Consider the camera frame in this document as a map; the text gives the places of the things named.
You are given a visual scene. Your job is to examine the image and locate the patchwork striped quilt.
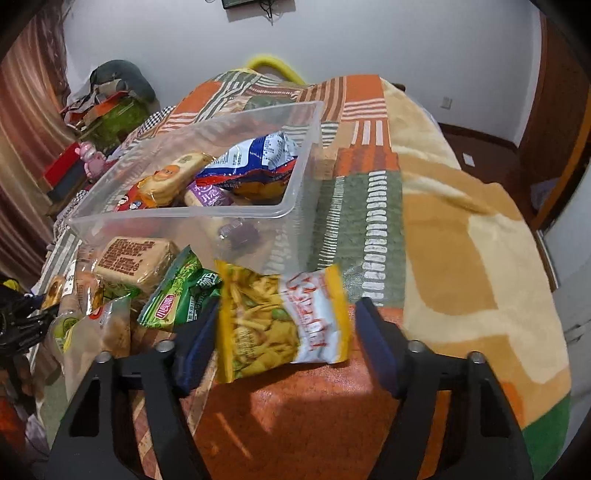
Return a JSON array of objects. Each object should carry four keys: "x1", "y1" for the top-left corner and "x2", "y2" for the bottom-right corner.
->
[{"x1": 36, "y1": 68, "x2": 574, "y2": 480}]

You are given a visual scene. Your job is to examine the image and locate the purple wafer pack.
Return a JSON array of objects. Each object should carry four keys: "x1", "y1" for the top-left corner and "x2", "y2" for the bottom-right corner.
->
[{"x1": 183, "y1": 182, "x2": 235, "y2": 207}]

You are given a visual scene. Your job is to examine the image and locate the clear plastic storage box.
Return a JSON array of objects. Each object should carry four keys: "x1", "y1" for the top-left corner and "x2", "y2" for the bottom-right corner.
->
[{"x1": 69, "y1": 102, "x2": 322, "y2": 274}]

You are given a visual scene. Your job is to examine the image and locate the small wall monitor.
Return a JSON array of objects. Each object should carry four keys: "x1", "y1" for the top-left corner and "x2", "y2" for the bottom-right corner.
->
[{"x1": 221, "y1": 0, "x2": 257, "y2": 10}]

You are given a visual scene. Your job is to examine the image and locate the red cartoon snack bag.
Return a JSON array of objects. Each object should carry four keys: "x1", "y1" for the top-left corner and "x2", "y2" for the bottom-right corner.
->
[{"x1": 116, "y1": 184, "x2": 147, "y2": 212}]

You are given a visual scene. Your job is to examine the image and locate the yellow chips snack bag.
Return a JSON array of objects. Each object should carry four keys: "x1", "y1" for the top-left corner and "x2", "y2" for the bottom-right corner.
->
[{"x1": 215, "y1": 260, "x2": 352, "y2": 384}]

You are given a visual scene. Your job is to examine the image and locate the dark blue box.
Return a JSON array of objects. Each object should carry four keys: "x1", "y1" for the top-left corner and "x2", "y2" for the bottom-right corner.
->
[{"x1": 47, "y1": 160, "x2": 87, "y2": 203}]

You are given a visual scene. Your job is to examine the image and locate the pink rabbit toy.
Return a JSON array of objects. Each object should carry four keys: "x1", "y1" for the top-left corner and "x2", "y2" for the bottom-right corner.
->
[{"x1": 75, "y1": 141, "x2": 107, "y2": 182}]

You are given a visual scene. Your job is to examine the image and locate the grey pillow on pile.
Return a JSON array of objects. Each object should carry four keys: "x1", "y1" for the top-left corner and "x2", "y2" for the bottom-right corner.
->
[{"x1": 90, "y1": 59, "x2": 156, "y2": 103}]

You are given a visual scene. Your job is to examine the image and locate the striped brown curtain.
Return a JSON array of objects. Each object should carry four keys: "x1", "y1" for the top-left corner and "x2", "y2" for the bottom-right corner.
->
[{"x1": 1, "y1": 1, "x2": 74, "y2": 287}]

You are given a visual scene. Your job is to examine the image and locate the wall power socket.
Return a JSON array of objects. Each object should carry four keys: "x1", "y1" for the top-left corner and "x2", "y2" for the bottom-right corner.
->
[{"x1": 441, "y1": 97, "x2": 453, "y2": 110}]

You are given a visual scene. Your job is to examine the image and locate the clear bag orange snacks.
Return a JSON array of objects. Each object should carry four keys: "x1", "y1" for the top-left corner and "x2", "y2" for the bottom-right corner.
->
[{"x1": 41, "y1": 271, "x2": 104, "y2": 318}]

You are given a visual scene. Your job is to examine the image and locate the brown text cake pack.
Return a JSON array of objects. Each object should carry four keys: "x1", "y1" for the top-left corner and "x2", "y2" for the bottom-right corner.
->
[{"x1": 93, "y1": 236, "x2": 179, "y2": 294}]

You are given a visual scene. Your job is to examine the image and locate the clear green-edged cookie bag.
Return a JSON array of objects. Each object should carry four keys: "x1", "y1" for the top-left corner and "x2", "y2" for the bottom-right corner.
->
[{"x1": 63, "y1": 296, "x2": 131, "y2": 401}]

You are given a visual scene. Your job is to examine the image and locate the wooden wardrobe frame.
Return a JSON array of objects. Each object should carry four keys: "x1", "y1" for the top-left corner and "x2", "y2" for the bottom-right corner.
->
[{"x1": 518, "y1": 16, "x2": 590, "y2": 230}]

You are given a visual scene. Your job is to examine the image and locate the yellow foam headboard arch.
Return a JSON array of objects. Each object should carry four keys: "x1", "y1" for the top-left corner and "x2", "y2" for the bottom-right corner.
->
[{"x1": 245, "y1": 54, "x2": 305, "y2": 85}]

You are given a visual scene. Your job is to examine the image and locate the red gift box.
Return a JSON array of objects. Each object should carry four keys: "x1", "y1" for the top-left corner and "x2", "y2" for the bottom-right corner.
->
[{"x1": 43, "y1": 142, "x2": 80, "y2": 188}]

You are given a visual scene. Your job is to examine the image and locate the orange bear biscuit pack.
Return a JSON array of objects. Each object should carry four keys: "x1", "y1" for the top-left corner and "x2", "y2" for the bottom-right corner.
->
[{"x1": 138, "y1": 152, "x2": 214, "y2": 208}]

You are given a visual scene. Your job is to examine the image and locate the green shopping bag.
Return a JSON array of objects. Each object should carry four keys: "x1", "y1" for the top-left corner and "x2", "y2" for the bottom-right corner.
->
[{"x1": 79, "y1": 97, "x2": 149, "y2": 154}]

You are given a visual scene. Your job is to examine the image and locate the blue white snack bag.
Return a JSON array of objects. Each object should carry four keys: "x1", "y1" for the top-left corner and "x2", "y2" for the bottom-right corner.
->
[{"x1": 194, "y1": 131, "x2": 300, "y2": 202}]

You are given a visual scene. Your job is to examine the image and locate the green pea snack bag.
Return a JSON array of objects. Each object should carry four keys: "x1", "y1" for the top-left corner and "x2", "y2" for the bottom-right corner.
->
[{"x1": 138, "y1": 246, "x2": 222, "y2": 331}]

